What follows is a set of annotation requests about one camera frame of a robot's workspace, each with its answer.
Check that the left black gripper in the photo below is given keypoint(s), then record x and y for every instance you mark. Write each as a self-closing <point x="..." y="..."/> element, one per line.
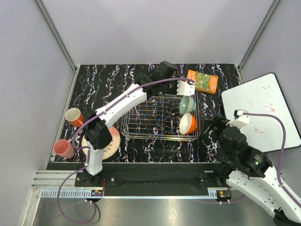
<point x="174" y="92"/>

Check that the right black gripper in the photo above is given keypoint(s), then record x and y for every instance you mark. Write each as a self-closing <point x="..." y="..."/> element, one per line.
<point x="218" y="122"/>

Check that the green ceramic bowl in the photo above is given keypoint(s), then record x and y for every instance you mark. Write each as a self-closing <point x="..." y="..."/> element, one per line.
<point x="187" y="105"/>

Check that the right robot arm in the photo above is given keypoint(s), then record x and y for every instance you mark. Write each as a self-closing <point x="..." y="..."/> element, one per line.
<point x="266" y="189"/>

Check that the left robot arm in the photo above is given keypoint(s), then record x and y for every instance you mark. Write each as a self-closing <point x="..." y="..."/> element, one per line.
<point x="164" y="79"/>

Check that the white whiteboard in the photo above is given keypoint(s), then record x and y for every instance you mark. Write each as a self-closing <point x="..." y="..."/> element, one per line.
<point x="264" y="98"/>

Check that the orange green book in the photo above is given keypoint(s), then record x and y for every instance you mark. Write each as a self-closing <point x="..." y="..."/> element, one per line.
<point x="204" y="82"/>

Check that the orange bowl white inside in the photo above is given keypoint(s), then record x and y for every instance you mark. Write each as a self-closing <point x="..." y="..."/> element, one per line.
<point x="188" y="124"/>

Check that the pink cream floral plate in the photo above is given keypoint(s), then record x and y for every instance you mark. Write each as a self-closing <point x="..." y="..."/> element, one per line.
<point x="113" y="146"/>

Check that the orange mug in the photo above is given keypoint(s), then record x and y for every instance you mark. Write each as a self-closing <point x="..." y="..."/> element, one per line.
<point x="74" y="117"/>

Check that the pink cup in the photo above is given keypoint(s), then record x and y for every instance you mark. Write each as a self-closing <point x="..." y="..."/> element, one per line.
<point x="64" y="149"/>

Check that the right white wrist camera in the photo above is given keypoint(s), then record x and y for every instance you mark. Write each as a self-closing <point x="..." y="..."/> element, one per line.
<point x="240" y="120"/>

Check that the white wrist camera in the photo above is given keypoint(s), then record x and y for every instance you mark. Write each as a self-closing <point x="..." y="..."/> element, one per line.
<point x="240" y="120"/>
<point x="185" y="88"/>

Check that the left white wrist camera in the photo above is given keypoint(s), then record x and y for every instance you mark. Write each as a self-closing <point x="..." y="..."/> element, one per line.
<point x="185" y="88"/>

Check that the metal wire dish rack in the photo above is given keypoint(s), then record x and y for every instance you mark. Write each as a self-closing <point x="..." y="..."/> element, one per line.
<point x="158" y="118"/>

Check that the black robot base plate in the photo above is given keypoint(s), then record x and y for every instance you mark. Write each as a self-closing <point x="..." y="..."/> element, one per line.
<point x="153" y="179"/>

